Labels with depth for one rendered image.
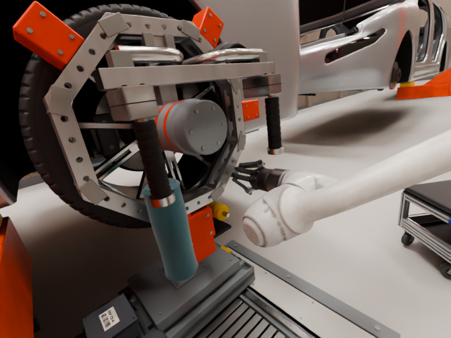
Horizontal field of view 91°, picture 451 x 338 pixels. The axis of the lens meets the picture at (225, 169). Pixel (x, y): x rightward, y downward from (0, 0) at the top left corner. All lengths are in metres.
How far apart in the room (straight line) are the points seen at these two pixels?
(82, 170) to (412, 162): 0.63
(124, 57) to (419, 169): 0.49
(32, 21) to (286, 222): 0.61
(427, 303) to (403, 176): 0.94
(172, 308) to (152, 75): 0.78
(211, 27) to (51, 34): 0.40
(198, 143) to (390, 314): 1.04
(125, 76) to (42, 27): 0.23
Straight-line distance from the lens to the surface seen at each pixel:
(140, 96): 0.38
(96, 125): 0.69
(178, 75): 0.45
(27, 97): 0.66
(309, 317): 1.06
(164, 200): 0.40
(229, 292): 1.05
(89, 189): 0.59
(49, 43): 0.59
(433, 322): 1.29
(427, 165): 0.47
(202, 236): 0.78
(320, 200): 0.45
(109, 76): 0.40
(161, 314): 0.96
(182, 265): 0.62
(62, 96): 0.57
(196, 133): 0.51
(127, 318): 0.71
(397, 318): 1.25
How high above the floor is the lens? 0.92
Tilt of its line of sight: 18 degrees down
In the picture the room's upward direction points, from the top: 8 degrees counter-clockwise
